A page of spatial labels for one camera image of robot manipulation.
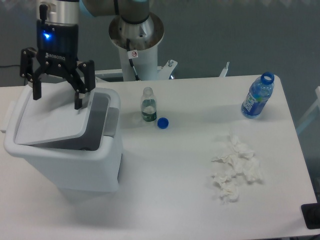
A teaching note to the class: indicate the crumpled white tissue upper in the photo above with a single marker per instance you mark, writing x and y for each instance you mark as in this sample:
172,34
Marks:
238,159

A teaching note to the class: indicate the black device at corner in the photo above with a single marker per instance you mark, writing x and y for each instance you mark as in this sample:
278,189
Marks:
311,215

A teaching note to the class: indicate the white frame at right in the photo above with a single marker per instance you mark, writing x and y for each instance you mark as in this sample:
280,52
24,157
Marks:
310,115

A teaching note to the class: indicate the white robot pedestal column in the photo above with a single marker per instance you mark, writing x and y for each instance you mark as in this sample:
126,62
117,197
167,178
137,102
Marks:
142,50

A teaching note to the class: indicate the white trash can lid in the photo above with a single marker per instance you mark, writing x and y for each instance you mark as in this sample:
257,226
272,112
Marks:
53,117

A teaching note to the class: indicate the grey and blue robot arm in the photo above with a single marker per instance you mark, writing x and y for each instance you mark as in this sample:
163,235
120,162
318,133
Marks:
132,11

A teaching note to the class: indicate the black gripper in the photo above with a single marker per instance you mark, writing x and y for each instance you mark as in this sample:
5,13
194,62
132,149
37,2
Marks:
57,30

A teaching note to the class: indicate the crumpled white tissue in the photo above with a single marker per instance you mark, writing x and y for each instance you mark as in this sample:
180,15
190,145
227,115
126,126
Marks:
238,159
228,189

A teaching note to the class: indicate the white metal base frame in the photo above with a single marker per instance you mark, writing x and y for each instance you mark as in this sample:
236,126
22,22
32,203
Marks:
163,72

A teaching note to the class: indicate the white trash can body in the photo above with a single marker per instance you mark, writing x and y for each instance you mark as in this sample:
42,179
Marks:
90,162

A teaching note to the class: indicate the blue plastic drink bottle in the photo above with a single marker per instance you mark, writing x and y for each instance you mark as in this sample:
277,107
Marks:
259,93

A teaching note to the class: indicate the blue bottle cap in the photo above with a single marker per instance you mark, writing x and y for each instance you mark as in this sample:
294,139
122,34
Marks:
162,122

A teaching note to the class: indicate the clear bottle green label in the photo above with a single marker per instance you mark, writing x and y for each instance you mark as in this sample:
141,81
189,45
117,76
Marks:
148,105

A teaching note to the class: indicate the crumpled white tissue lower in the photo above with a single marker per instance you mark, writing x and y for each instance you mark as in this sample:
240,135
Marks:
228,189

